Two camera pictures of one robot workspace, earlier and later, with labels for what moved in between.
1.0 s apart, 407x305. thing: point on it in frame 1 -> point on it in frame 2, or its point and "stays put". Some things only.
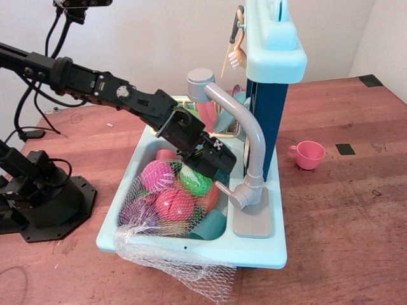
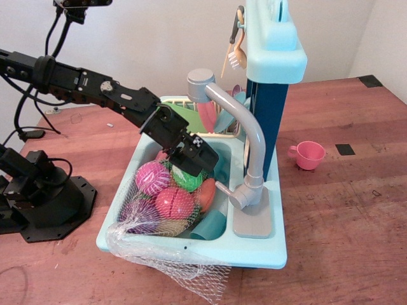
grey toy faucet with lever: (250, 200) stays put
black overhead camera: (75, 10) stays put
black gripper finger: (217, 155) -> (197, 147)
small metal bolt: (55, 110) stays put
